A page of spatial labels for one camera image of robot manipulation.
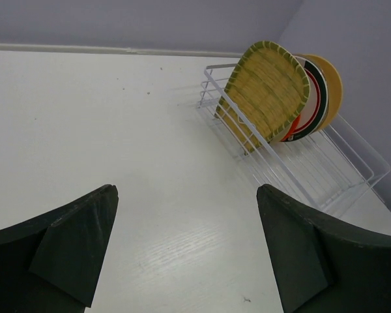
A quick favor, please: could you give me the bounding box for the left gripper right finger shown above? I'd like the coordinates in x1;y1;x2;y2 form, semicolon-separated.
257;184;391;312

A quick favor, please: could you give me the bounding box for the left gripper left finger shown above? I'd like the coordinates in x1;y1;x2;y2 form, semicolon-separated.
0;185;119;312

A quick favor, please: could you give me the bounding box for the white plate green red rim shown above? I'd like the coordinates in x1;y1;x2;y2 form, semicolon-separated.
282;55;328;142

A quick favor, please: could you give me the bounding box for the plain yellow round plate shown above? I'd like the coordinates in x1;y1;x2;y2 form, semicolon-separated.
295;53;343;131

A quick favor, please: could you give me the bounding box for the bamboo pattern tray plate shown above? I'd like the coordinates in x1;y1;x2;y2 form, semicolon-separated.
224;40;310;142

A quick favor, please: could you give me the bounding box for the white wire dish rack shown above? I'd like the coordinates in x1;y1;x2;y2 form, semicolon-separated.
197;64;390;218

